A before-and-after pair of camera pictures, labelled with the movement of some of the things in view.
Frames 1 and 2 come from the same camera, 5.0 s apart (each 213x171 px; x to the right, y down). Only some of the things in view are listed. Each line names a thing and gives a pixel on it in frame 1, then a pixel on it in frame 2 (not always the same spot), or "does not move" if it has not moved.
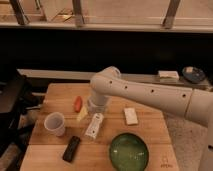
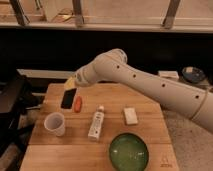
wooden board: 67,137 does not move
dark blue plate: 193,74 does not move
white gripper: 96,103 -> 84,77
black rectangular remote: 71,149 -> 68,98
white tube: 93,128 does not move
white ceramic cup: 54,123 does not move
